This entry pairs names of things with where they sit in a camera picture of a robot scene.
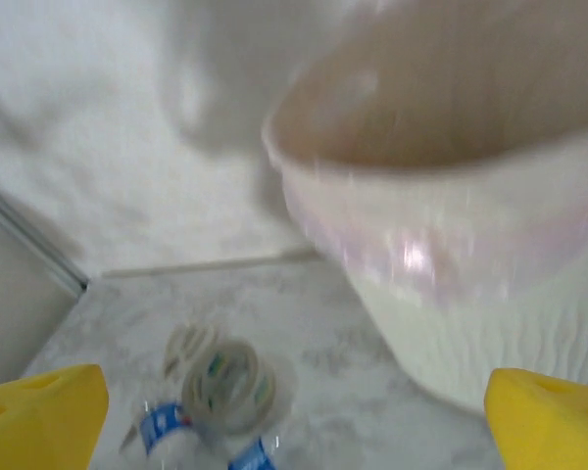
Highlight white ribbed waste bin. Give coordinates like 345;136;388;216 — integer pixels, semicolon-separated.
261;0;588;420

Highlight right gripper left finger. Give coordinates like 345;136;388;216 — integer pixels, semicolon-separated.
0;364;110;470

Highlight white handled scissors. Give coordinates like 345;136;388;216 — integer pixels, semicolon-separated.
120;321;222;454

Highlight clear bottle blue label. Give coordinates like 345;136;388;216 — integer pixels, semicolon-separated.
125;397;205;470
224;430;296;470

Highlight grey tape roll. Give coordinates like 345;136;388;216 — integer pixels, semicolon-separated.
180;339;279;436

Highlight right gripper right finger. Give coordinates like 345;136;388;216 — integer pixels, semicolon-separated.
484;367;588;470

